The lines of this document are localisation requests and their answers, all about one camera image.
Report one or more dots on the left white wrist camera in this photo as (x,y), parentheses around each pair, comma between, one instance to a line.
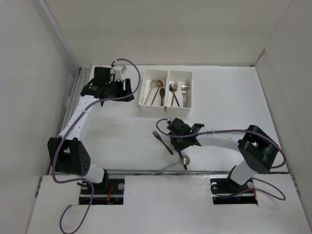
(117,73)

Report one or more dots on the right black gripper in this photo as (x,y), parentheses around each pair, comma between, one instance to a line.
(177,146)

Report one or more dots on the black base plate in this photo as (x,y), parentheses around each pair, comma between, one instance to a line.
(225,187)
(115,186)

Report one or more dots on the black spoon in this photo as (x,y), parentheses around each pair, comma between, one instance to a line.
(180,154)

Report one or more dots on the black fork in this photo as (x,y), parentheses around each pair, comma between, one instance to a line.
(172,90)

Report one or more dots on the copper fork in pile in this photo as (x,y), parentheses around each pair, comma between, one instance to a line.
(158,137)

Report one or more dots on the silver fork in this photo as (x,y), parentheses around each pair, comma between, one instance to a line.
(184,93)
(187,89)

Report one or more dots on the copper spoon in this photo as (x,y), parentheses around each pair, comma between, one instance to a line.
(159,85)

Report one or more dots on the left white plastic bin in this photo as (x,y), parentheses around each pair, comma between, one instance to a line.
(152,74)

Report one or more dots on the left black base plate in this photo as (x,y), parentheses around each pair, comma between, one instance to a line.
(115,186)

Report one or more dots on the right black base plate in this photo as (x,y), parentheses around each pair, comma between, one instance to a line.
(225,187)

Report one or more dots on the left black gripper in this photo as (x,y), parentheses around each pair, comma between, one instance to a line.
(127,89)

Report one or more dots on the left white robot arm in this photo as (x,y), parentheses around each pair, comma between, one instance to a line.
(67,152)

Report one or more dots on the aluminium rail frame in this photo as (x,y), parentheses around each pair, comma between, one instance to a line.
(74,86)

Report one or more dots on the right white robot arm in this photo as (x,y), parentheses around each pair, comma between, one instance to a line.
(257,148)

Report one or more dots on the beige spoon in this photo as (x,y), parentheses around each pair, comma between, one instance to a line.
(153,84)

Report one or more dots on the white plastic bin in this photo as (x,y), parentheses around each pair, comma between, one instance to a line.
(152,74)
(181,77)

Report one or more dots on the brown spoon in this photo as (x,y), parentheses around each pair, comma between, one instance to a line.
(162,95)

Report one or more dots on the silver spoon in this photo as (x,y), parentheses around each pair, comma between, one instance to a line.
(185,160)

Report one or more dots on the right white plastic bin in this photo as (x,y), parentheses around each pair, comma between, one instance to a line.
(181,77)

